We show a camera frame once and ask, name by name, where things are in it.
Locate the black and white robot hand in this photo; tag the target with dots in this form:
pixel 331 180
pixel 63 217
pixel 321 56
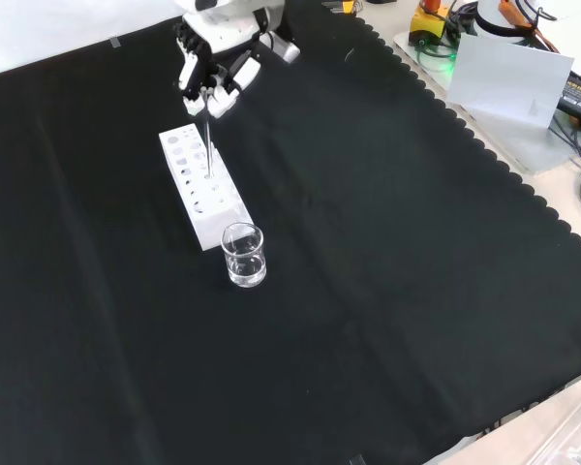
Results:
pixel 227 24

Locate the grey metal base plate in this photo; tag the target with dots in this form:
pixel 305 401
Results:
pixel 528 145

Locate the black bench cloth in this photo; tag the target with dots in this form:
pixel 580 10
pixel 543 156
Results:
pixel 368 242

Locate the small clear glass beaker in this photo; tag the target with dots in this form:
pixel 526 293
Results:
pixel 245 272

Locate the hex key set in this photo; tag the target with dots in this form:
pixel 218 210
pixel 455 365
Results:
pixel 343 5

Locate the white test tube rack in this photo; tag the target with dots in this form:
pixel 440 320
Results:
pixel 212 228

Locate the glass rod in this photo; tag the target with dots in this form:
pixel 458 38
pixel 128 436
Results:
pixel 207 145

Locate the grey tape piece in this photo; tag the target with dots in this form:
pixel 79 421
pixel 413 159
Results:
pixel 115 42

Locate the clear plastic sheet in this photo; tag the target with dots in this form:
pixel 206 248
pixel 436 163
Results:
pixel 569 431

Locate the pale white board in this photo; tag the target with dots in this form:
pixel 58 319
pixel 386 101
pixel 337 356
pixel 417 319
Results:
pixel 503 77

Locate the yellow stop button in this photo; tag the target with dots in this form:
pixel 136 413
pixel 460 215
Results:
pixel 423 25

